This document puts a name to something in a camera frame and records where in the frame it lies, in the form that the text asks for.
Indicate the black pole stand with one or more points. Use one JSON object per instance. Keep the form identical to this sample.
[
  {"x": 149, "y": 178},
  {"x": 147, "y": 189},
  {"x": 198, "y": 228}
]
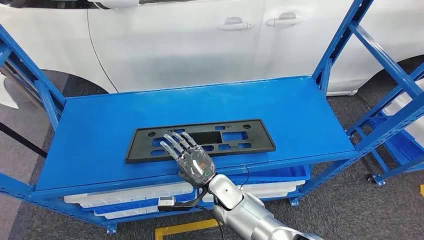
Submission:
[{"x": 23, "y": 140}]

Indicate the yellow floor tape square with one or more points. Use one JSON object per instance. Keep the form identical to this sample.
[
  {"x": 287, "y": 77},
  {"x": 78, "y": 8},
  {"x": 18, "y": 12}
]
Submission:
[{"x": 185, "y": 228}]

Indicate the white plastic bin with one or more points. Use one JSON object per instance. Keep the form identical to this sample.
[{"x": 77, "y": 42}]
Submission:
[
  {"x": 271, "y": 190},
  {"x": 132, "y": 212},
  {"x": 132, "y": 193}
]

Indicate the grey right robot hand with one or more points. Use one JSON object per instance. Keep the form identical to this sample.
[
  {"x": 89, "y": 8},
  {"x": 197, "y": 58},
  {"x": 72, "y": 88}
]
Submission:
[{"x": 193, "y": 164}]

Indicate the black plastic plate part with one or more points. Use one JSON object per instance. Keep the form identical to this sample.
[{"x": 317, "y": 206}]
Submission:
[{"x": 258, "y": 139}]

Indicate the white flat panel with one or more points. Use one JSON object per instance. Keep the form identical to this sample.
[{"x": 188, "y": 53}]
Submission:
[{"x": 6, "y": 96}]

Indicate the large white crate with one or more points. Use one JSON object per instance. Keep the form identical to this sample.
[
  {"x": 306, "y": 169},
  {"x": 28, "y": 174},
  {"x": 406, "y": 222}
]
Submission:
[{"x": 402, "y": 101}]

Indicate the white car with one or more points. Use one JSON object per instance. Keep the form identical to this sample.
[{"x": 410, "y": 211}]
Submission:
[{"x": 165, "y": 49}]

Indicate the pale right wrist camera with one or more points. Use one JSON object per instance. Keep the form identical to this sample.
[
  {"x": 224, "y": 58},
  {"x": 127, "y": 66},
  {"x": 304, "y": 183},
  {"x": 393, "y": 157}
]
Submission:
[{"x": 166, "y": 201}]

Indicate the blue metal shelf rack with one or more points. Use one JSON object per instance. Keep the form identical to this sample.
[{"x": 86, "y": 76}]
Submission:
[
  {"x": 407, "y": 150},
  {"x": 198, "y": 99}
]

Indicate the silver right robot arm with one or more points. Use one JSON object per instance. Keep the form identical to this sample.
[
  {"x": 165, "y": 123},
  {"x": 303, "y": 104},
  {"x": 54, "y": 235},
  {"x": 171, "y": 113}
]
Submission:
[{"x": 245, "y": 212}]

